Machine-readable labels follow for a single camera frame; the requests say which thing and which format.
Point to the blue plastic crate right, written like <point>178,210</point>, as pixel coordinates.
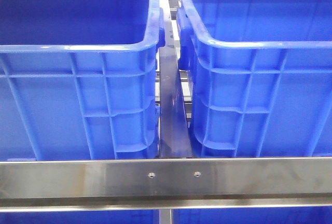
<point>261,77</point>

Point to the steel centre divider bar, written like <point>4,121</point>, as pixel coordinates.
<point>174,137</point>

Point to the steel lower vertical post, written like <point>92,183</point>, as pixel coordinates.
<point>166,216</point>

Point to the blue crate lower right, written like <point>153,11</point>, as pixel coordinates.
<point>254,215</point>

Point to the blue plastic crate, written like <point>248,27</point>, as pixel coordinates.
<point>78,79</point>
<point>261,77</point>

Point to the blue plastic crate left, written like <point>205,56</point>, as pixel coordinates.
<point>78,79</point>

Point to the blue crate lower left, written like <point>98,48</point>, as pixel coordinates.
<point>131,216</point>

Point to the stainless steel front rail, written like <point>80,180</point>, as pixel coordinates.
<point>164,183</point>

